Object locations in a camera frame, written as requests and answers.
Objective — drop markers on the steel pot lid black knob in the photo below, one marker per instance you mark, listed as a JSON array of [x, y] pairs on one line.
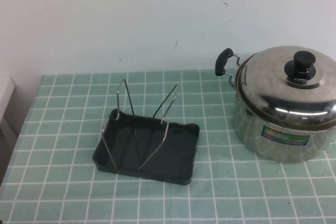
[[275, 90]]

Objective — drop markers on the stainless steel pot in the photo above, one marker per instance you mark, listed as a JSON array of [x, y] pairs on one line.
[[275, 150]]

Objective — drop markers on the green white checked tablecloth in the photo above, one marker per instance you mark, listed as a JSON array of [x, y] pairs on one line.
[[65, 182]]

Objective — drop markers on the white side cabinet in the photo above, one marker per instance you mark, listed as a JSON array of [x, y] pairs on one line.
[[6, 95]]

